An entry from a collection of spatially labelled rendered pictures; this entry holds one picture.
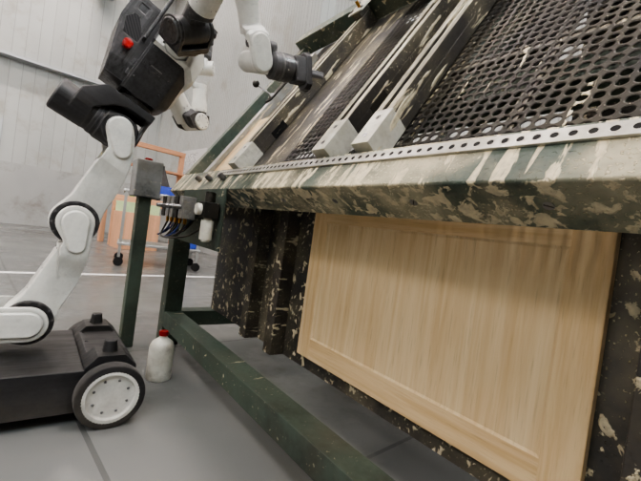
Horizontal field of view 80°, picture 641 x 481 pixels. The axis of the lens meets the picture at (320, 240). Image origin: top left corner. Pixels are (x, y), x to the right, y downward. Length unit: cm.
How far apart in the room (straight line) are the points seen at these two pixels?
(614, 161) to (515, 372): 47
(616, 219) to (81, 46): 1103
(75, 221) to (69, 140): 930
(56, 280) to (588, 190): 146
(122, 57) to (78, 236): 61
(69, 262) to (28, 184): 910
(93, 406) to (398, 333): 95
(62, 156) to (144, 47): 919
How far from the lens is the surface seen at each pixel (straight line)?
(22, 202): 1057
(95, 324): 180
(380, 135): 98
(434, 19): 152
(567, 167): 64
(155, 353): 174
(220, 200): 152
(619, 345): 87
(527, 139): 71
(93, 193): 153
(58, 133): 1074
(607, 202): 64
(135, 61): 157
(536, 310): 89
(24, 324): 153
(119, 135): 152
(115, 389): 144
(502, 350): 93
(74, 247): 148
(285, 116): 174
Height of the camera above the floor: 69
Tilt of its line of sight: 1 degrees down
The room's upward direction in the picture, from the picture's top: 8 degrees clockwise
